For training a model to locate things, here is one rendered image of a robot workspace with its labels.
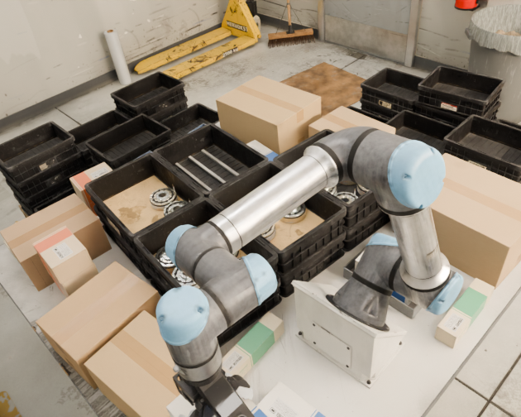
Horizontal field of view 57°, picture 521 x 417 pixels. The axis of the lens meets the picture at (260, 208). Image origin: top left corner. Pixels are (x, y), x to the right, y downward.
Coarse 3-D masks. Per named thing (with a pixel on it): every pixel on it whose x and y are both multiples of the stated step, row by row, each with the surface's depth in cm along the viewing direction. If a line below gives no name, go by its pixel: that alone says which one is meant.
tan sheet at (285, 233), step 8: (312, 216) 171; (280, 224) 170; (288, 224) 169; (296, 224) 169; (304, 224) 168; (312, 224) 168; (280, 232) 166; (288, 232) 166; (296, 232) 166; (304, 232) 165; (272, 240) 164; (280, 240) 164; (288, 240) 163; (280, 248) 161
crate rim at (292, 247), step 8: (256, 168) 179; (280, 168) 178; (232, 184) 173; (216, 192) 171; (320, 192) 165; (216, 200) 167; (328, 200) 162; (336, 200) 161; (224, 208) 163; (344, 208) 158; (336, 216) 155; (344, 216) 158; (320, 224) 153; (328, 224) 154; (312, 232) 151; (320, 232) 154; (264, 240) 150; (296, 240) 149; (304, 240) 150; (272, 248) 147; (288, 248) 147; (296, 248) 149; (280, 256) 147
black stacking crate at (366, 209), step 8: (320, 136) 193; (304, 144) 189; (296, 152) 188; (280, 160) 184; (288, 160) 187; (296, 160) 190; (352, 192) 179; (368, 200) 166; (360, 208) 165; (368, 208) 169; (376, 208) 172; (352, 216) 163; (360, 216) 168; (368, 216) 169; (344, 224) 167; (352, 224) 167
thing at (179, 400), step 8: (176, 400) 91; (184, 400) 91; (248, 400) 90; (168, 408) 90; (176, 408) 90; (184, 408) 90; (192, 408) 90; (256, 408) 89; (176, 416) 89; (256, 416) 88; (264, 416) 88
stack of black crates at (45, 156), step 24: (0, 144) 276; (24, 144) 285; (48, 144) 291; (72, 144) 277; (0, 168) 277; (24, 168) 263; (48, 168) 272; (72, 168) 284; (24, 192) 268; (48, 192) 278
